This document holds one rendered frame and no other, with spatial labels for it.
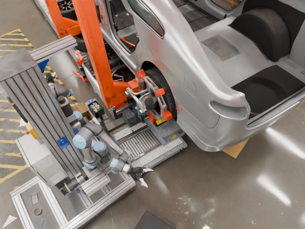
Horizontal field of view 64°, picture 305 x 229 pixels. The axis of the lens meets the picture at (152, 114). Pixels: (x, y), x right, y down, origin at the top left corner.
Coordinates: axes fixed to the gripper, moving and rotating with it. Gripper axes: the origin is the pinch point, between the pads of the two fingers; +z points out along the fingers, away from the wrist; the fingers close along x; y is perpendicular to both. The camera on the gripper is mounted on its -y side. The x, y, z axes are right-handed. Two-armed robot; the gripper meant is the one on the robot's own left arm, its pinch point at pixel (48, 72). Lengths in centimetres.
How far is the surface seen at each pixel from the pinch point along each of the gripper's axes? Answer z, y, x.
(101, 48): -17, -30, 59
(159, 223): -174, 82, 66
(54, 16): 173, 22, 30
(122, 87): -12, 37, 82
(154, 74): -51, -9, 108
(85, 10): -18, -73, 47
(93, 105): -7, 61, 43
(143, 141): -55, 110, 99
